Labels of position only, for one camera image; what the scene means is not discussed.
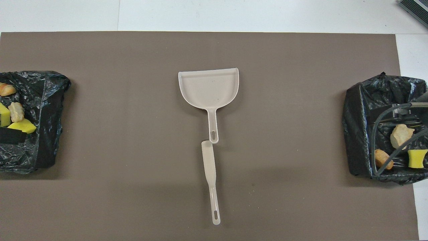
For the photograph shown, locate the beige plastic dustpan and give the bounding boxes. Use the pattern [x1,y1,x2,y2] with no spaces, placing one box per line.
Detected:
[178,67,240,145]

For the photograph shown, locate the beige brush with black bristles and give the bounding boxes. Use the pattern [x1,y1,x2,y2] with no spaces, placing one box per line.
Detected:
[201,140,222,226]

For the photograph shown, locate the brown oval sponge piece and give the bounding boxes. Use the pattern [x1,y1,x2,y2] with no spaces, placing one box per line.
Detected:
[373,149,395,170]

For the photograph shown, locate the beige sponge chunk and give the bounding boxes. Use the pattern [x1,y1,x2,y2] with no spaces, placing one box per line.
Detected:
[8,102,25,123]
[0,82,17,97]
[390,124,415,150]

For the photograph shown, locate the notched yellow sponge piece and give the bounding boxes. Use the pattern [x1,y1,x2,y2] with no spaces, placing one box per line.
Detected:
[7,118,37,135]

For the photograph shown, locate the yellow sponge wedge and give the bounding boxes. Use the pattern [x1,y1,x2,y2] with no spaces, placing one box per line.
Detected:
[407,149,428,169]

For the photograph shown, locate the yellow and green sponge piece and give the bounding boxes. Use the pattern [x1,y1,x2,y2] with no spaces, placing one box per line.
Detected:
[0,102,11,128]

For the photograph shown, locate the bin with black bag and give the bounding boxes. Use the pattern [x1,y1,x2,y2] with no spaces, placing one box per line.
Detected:
[342,72,428,185]
[0,70,72,174]

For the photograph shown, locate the brown table mat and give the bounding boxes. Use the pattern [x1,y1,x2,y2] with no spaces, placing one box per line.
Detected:
[0,31,420,241]

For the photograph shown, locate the grey ribbed device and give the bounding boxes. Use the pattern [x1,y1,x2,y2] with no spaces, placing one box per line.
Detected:
[397,0,428,19]

